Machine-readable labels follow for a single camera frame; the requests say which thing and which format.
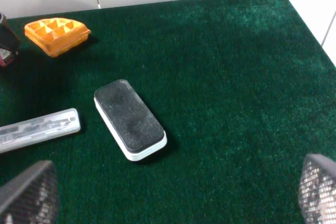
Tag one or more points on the green velvet table cloth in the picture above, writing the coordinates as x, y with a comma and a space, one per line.
242, 88

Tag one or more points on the black red gum canister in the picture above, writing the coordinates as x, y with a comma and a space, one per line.
7, 57

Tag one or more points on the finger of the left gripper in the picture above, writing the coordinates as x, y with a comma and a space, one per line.
9, 40

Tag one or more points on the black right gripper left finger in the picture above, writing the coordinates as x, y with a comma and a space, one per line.
32, 196

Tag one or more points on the orange toy waffle wedge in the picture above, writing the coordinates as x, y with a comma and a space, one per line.
56, 36

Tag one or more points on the clear white plastic case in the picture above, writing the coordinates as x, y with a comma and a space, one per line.
39, 129

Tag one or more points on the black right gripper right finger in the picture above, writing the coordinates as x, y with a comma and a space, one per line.
316, 194

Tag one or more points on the black white whiteboard eraser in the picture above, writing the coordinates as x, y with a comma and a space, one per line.
133, 126

